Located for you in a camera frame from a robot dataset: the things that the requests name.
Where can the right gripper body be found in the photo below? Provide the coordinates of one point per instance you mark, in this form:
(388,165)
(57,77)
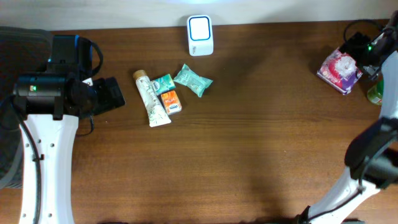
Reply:
(356,45)

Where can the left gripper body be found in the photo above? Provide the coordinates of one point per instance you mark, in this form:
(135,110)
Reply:
(99,103)

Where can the red purple tissue package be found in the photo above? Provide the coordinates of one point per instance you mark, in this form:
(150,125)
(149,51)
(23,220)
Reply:
(339,70)

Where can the green lid jar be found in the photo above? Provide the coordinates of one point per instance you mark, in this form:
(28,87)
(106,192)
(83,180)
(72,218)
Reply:
(375,93)

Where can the white bamboo print tube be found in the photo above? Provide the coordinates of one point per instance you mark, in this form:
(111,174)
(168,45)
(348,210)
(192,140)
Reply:
(156,112)

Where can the teal blue tissue pack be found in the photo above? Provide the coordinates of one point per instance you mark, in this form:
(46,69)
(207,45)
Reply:
(163,84)

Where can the orange tissue pack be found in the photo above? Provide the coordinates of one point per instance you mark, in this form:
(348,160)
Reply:
(171,102)

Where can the teal wet wipes pack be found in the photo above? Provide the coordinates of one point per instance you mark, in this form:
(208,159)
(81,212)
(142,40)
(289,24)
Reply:
(189,78)

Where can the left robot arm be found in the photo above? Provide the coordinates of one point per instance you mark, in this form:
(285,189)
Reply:
(49,106)

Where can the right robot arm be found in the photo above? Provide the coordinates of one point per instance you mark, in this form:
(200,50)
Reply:
(370,163)

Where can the grey plastic mesh basket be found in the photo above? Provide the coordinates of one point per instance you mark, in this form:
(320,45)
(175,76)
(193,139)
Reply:
(22,50)

